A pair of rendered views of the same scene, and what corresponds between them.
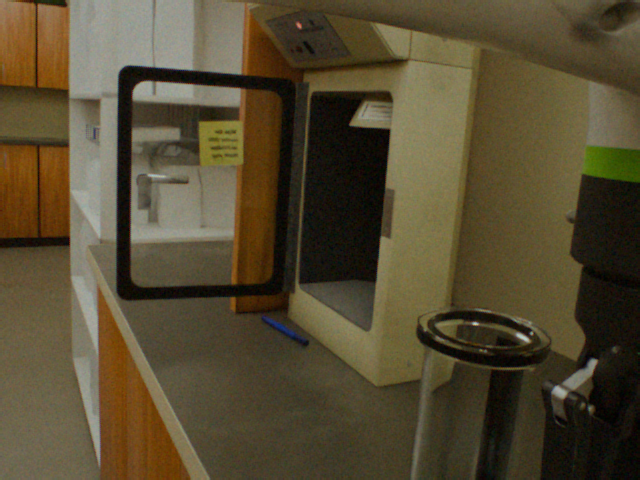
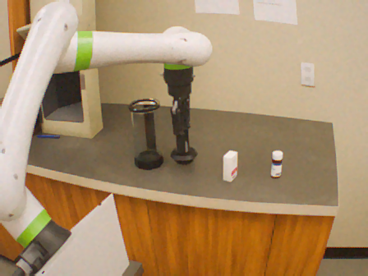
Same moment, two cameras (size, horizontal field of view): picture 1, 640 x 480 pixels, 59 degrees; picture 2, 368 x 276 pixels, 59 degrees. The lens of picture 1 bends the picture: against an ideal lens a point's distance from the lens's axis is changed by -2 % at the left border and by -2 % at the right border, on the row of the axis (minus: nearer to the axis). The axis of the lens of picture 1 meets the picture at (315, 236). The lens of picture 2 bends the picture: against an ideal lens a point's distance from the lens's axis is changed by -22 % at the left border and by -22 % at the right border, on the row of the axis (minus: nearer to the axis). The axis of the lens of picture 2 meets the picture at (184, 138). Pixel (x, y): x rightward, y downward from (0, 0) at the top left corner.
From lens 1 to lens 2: 91 cm
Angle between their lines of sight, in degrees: 43
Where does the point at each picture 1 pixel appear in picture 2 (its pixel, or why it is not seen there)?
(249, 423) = (74, 163)
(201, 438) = (69, 172)
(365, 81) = not seen: hidden behind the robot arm
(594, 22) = (180, 61)
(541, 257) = (112, 74)
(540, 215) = not seen: hidden behind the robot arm
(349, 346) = (75, 131)
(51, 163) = not seen: outside the picture
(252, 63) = (15, 47)
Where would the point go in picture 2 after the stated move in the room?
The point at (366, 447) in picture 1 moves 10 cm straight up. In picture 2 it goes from (108, 153) to (104, 130)
